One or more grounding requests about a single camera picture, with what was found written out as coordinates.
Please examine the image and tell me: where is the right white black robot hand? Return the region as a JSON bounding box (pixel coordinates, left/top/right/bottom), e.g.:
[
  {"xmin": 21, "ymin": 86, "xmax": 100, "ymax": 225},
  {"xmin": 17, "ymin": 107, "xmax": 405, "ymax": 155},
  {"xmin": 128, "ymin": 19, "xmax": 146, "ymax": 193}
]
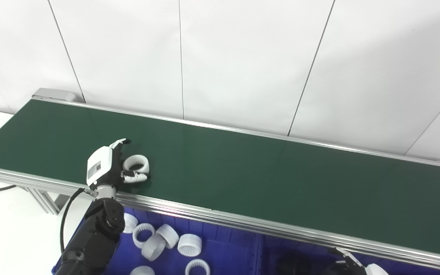
[{"xmin": 321, "ymin": 246, "xmax": 390, "ymax": 275}]

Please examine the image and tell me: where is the grey conveyor motor housing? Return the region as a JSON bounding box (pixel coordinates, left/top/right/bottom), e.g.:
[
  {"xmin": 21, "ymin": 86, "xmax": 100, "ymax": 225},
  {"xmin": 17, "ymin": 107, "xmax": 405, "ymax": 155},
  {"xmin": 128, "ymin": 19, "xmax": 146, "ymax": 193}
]
[{"xmin": 32, "ymin": 88, "xmax": 78, "ymax": 103}]

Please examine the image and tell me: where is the green conveyor belt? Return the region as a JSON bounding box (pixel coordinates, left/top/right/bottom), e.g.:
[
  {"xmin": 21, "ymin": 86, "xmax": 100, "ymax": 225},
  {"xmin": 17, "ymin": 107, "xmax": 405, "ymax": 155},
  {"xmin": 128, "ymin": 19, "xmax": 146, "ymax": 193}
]
[{"xmin": 0, "ymin": 97, "xmax": 440, "ymax": 274}]

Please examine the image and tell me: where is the white ribbed ring part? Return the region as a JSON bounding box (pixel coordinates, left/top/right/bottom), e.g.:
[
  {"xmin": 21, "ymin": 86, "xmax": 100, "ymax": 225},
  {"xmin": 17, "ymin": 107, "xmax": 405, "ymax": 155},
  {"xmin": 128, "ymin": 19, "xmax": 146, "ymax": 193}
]
[
  {"xmin": 130, "ymin": 265, "xmax": 155, "ymax": 275},
  {"xmin": 156, "ymin": 224, "xmax": 180, "ymax": 249},
  {"xmin": 123, "ymin": 154, "xmax": 150, "ymax": 175},
  {"xmin": 185, "ymin": 259, "xmax": 211, "ymax": 275},
  {"xmin": 133, "ymin": 223, "xmax": 156, "ymax": 249},
  {"xmin": 141, "ymin": 234, "xmax": 166, "ymax": 262},
  {"xmin": 123, "ymin": 213, "xmax": 139, "ymax": 234},
  {"xmin": 177, "ymin": 233, "xmax": 202, "ymax": 257}
]

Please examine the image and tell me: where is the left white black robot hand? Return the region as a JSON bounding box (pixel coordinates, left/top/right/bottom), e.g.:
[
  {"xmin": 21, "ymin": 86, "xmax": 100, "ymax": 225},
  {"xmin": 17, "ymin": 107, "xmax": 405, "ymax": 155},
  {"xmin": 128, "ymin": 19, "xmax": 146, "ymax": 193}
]
[{"xmin": 86, "ymin": 138, "xmax": 149, "ymax": 189}]

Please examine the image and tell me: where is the aluminium conveyor leg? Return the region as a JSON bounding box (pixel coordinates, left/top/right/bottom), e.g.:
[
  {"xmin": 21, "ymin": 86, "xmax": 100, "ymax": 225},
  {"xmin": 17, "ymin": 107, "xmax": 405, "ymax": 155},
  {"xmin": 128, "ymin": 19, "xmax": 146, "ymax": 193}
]
[{"xmin": 27, "ymin": 187, "xmax": 70, "ymax": 215}]

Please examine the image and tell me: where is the blue plastic bin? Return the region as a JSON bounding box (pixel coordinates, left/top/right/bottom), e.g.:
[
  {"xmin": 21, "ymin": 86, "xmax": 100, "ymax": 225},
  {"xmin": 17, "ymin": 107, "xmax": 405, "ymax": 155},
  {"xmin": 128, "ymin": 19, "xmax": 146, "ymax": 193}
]
[
  {"xmin": 257, "ymin": 234, "xmax": 440, "ymax": 275},
  {"xmin": 52, "ymin": 206, "xmax": 263, "ymax": 275}
]

